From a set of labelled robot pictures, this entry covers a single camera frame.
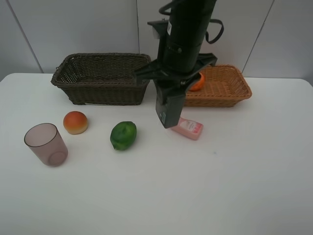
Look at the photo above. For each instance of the translucent purple plastic cup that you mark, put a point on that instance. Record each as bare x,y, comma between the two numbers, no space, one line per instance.
47,144

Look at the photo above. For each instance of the green lime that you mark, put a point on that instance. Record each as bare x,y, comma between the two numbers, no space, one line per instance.
123,135

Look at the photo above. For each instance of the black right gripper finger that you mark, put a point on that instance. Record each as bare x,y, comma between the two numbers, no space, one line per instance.
185,85
163,88

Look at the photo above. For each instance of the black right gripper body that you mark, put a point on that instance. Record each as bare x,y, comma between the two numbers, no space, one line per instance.
173,66

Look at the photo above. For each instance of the round orange bread bun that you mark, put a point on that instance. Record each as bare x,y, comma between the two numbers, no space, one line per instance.
75,122

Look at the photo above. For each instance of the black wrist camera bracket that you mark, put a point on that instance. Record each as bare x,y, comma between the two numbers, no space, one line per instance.
159,28

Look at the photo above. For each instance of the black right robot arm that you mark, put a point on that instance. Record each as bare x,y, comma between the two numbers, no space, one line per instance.
180,39

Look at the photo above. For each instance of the pink bottle white cap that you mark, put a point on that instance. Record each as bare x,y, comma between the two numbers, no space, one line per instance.
188,128

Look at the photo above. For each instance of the orange mandarin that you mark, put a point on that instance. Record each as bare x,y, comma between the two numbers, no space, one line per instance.
198,85

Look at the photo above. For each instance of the dark brown wicker basket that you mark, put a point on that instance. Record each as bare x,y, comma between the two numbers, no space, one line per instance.
101,78

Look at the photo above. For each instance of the dark green rectangular bottle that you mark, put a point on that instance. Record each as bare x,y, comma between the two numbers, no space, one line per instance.
169,113

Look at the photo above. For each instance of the light orange wicker basket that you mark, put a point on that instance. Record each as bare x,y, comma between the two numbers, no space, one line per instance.
224,86

